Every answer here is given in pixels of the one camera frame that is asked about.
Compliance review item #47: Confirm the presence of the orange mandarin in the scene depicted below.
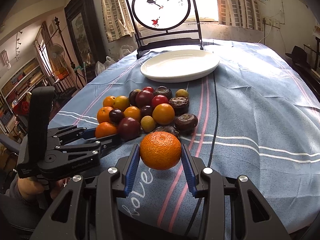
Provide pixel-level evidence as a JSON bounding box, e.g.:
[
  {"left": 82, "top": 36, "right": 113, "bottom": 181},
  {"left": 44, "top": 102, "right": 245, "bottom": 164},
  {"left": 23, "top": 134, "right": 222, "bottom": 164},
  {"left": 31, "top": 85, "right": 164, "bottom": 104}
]
[
  {"left": 95, "top": 122, "right": 117, "bottom": 138},
  {"left": 97, "top": 106, "right": 113, "bottom": 123},
  {"left": 139, "top": 132, "right": 181, "bottom": 170},
  {"left": 103, "top": 96, "right": 116, "bottom": 107}
]

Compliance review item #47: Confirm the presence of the red tomato back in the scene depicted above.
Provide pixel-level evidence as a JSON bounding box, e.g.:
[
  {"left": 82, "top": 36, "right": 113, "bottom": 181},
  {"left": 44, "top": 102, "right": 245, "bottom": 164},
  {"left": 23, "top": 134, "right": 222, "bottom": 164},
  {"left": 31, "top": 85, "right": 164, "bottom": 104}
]
[{"left": 143, "top": 86, "right": 154, "bottom": 93}]

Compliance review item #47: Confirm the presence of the red tomato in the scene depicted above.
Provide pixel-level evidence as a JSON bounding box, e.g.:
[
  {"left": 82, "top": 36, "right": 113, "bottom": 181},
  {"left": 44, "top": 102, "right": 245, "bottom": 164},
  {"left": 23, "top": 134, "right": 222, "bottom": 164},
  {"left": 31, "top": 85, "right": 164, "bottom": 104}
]
[
  {"left": 151, "top": 95, "right": 169, "bottom": 108},
  {"left": 143, "top": 86, "right": 154, "bottom": 93}
]

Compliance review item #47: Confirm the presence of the person left hand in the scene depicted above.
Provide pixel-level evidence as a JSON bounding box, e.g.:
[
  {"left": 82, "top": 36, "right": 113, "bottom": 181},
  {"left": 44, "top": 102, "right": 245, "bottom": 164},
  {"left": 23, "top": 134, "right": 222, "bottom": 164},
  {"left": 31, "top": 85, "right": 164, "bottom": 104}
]
[{"left": 17, "top": 178, "right": 63, "bottom": 200}]

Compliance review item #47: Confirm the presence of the dark red plum front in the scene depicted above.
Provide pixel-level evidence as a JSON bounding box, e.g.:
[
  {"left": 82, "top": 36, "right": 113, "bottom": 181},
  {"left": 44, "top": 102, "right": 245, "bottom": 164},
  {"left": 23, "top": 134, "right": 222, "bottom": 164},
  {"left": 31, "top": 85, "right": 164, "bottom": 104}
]
[{"left": 118, "top": 117, "right": 140, "bottom": 141}]

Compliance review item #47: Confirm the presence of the dark plum small centre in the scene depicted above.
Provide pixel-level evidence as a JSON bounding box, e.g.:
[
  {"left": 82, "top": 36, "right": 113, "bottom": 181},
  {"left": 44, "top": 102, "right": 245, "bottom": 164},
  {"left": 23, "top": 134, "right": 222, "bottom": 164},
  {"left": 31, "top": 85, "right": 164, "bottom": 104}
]
[{"left": 109, "top": 109, "right": 125, "bottom": 124}]

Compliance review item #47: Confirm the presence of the dark plum small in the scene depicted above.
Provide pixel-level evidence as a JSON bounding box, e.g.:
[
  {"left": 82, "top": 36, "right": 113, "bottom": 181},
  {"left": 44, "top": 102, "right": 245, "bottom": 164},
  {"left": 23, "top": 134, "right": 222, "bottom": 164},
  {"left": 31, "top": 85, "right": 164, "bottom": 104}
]
[
  {"left": 109, "top": 109, "right": 125, "bottom": 124},
  {"left": 140, "top": 105, "right": 153, "bottom": 117}
]

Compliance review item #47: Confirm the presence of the small orange centre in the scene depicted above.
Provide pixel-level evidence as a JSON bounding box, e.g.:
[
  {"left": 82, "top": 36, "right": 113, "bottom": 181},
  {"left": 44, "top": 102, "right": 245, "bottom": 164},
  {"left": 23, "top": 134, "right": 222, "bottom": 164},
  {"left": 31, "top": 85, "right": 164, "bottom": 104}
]
[{"left": 124, "top": 106, "right": 141, "bottom": 122}]

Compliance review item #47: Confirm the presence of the small yellow fruit centre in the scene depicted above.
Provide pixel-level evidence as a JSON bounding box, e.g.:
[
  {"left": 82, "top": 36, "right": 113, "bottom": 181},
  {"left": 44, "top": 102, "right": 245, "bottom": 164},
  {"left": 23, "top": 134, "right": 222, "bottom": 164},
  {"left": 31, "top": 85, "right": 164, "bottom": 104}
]
[{"left": 140, "top": 115, "right": 156, "bottom": 133}]

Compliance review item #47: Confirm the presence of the dark plum small back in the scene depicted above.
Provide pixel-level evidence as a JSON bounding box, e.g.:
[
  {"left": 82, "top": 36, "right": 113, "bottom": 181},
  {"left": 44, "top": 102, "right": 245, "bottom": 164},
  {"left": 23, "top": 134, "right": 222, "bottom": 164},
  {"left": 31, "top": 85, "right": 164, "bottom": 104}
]
[{"left": 140, "top": 105, "right": 153, "bottom": 117}]

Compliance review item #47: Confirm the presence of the large dark red plum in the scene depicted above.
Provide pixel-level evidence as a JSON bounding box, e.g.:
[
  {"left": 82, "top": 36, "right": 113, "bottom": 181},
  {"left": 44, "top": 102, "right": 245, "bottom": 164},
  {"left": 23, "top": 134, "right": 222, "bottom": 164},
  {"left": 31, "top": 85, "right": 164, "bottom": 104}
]
[{"left": 136, "top": 90, "right": 154, "bottom": 108}]

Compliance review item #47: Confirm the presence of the orange citrus right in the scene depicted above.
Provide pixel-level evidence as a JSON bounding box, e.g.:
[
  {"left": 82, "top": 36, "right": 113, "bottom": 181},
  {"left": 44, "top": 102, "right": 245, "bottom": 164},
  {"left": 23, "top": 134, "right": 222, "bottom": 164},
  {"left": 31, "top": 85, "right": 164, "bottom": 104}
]
[{"left": 152, "top": 103, "right": 175, "bottom": 125}]

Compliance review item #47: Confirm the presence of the red tomato right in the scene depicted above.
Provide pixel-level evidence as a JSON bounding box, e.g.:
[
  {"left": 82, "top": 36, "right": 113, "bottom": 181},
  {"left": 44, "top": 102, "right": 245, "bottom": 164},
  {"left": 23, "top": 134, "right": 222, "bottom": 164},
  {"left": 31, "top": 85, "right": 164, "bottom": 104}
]
[{"left": 151, "top": 95, "right": 169, "bottom": 108}]

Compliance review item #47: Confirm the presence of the black coat stand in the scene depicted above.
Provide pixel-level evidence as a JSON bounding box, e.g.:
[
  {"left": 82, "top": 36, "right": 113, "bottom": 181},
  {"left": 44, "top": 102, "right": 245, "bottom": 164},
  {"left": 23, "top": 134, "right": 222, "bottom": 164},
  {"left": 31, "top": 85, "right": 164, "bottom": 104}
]
[{"left": 54, "top": 17, "right": 85, "bottom": 90}]

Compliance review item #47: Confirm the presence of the bookshelf with books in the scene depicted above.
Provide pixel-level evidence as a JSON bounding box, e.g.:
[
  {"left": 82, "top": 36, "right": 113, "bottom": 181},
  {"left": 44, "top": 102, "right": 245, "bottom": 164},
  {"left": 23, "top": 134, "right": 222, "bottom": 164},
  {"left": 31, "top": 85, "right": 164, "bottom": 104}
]
[{"left": 1, "top": 57, "right": 48, "bottom": 135}]

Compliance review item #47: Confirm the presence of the dark water chestnut back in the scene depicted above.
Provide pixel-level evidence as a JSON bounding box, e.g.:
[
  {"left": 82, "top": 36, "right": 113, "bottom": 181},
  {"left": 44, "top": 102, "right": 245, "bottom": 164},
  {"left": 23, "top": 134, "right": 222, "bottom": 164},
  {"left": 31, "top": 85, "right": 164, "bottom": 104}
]
[{"left": 153, "top": 86, "right": 172, "bottom": 100}]

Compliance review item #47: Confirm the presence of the white plastic bag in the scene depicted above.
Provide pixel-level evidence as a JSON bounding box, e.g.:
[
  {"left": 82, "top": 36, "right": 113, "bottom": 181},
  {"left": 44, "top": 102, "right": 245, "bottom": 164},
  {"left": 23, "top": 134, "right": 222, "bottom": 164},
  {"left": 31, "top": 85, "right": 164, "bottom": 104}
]
[{"left": 94, "top": 44, "right": 137, "bottom": 77}]

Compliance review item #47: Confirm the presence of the dark water chestnut mid right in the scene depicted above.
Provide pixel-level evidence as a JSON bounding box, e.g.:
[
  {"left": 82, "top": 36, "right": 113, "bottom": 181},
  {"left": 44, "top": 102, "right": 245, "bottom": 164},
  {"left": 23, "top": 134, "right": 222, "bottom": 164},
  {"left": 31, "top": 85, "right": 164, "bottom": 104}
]
[{"left": 169, "top": 96, "right": 189, "bottom": 116}]

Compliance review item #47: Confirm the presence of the small yellow fruit back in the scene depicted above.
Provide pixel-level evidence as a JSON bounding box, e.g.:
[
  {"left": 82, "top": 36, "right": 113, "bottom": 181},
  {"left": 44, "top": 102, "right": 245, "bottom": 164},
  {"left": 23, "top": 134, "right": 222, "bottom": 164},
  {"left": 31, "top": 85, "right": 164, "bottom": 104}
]
[{"left": 175, "top": 89, "right": 189, "bottom": 98}]

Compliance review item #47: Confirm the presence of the standing fan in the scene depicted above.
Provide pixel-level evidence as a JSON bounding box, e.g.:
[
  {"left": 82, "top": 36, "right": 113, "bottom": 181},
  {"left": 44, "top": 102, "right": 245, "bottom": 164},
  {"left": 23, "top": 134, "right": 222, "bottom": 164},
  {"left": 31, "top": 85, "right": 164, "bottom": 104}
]
[{"left": 47, "top": 43, "right": 68, "bottom": 80}]

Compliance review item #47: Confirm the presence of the white ceramic plate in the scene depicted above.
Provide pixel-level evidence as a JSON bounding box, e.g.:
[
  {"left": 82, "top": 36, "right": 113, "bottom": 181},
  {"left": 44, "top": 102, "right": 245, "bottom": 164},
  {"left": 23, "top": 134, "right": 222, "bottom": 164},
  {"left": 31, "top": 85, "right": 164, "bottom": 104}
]
[{"left": 140, "top": 49, "right": 220, "bottom": 83}]

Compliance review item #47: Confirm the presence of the left striped curtain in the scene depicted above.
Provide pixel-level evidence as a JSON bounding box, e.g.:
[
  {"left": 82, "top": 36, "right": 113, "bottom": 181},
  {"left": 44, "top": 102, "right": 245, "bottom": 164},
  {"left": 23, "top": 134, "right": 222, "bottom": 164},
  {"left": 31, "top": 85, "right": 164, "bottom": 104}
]
[{"left": 101, "top": 0, "right": 135, "bottom": 43}]

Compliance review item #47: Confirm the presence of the striped curtain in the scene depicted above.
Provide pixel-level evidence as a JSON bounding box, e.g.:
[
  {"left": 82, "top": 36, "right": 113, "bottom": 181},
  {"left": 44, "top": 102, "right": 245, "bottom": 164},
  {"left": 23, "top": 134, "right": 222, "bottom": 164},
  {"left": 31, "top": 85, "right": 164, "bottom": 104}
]
[
  {"left": 101, "top": 0, "right": 135, "bottom": 43},
  {"left": 217, "top": 0, "right": 263, "bottom": 31}
]

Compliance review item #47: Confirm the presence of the round bird painting screen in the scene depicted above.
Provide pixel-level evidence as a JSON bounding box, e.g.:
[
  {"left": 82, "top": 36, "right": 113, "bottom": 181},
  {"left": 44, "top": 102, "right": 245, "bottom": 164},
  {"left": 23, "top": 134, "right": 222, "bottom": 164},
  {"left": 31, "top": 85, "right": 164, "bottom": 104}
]
[{"left": 125, "top": 0, "right": 203, "bottom": 59}]

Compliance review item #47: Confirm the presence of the black hat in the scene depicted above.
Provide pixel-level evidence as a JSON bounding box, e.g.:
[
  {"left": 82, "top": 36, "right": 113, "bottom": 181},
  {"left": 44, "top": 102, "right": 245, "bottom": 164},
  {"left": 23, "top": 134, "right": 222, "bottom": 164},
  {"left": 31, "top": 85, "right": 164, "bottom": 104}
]
[{"left": 285, "top": 46, "right": 311, "bottom": 69}]

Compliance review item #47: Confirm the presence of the right striped curtain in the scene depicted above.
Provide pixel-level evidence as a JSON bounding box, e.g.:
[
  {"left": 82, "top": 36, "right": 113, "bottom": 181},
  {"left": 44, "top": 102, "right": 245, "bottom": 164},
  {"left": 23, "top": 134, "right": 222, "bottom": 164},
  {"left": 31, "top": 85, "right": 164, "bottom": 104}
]
[{"left": 217, "top": 0, "right": 263, "bottom": 31}]

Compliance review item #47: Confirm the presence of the dark framed wall painting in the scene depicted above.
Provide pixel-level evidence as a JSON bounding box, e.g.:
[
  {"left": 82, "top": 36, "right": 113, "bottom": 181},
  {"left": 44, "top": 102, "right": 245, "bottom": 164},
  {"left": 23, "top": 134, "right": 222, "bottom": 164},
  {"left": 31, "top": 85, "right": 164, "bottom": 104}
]
[{"left": 64, "top": 0, "right": 106, "bottom": 66}]

